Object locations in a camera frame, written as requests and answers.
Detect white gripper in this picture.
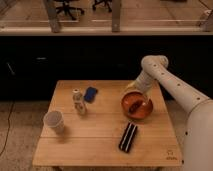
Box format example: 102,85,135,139
125,81,149,95

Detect dark red pepper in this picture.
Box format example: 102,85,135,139
129,101,142,113

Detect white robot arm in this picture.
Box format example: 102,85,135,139
128,55,213,171

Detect orange ceramic bowl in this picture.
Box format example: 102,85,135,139
121,91,153,120

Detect blue sponge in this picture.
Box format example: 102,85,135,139
84,87,98,103

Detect black white striped eraser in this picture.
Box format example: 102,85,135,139
119,123,138,153

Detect wooden table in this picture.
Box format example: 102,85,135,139
33,80,182,167

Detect white paper cup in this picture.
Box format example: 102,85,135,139
43,111,65,134

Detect black office chair base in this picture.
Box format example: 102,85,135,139
54,0,85,20

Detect black cable on floor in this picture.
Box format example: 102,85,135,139
0,99,16,158

